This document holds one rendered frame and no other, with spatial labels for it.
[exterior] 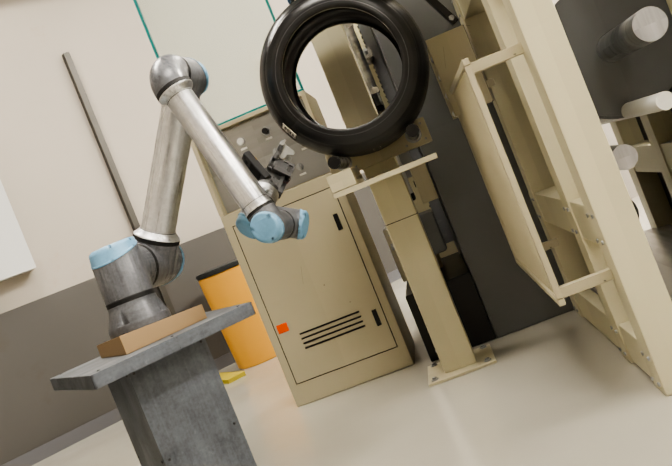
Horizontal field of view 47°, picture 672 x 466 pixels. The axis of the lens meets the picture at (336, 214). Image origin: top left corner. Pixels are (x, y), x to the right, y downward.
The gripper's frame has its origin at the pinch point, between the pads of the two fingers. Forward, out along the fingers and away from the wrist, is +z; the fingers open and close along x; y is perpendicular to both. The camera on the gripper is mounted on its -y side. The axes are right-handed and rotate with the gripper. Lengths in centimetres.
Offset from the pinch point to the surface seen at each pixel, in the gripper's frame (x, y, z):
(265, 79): 5.4, -14.0, 16.8
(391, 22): 34, 15, 38
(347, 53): -4, 8, 55
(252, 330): -245, 37, 49
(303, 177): -68, 16, 42
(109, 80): -234, -122, 168
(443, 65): 13, 41, 55
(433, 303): -40, 79, -6
